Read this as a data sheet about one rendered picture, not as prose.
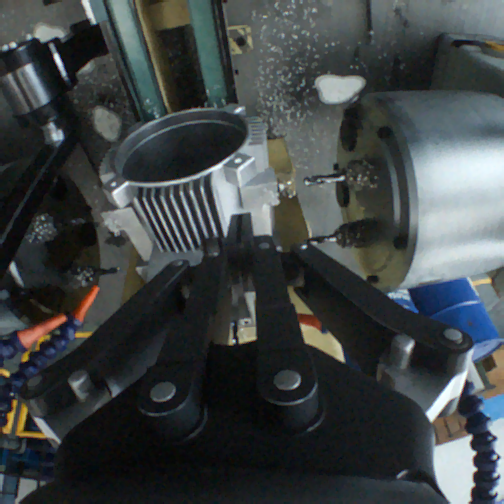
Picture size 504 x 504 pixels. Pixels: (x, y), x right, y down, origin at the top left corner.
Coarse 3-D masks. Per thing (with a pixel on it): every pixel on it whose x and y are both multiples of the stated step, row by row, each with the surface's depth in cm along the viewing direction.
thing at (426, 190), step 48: (384, 96) 28; (432, 96) 28; (480, 96) 28; (384, 144) 28; (432, 144) 25; (480, 144) 24; (336, 192) 46; (384, 192) 30; (432, 192) 25; (480, 192) 25; (384, 240) 32; (432, 240) 26; (480, 240) 27; (384, 288) 35
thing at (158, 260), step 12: (156, 252) 32; (168, 252) 32; (180, 252) 32; (192, 252) 32; (156, 264) 31; (192, 264) 31; (240, 300) 39; (252, 300) 39; (240, 312) 38; (252, 312) 36; (240, 324) 38; (252, 324) 38
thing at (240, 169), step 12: (228, 108) 35; (240, 108) 35; (132, 132) 35; (240, 156) 28; (228, 168) 27; (240, 168) 27; (252, 168) 28; (120, 180) 28; (228, 180) 28; (240, 180) 27; (108, 192) 27; (120, 192) 28; (120, 204) 28
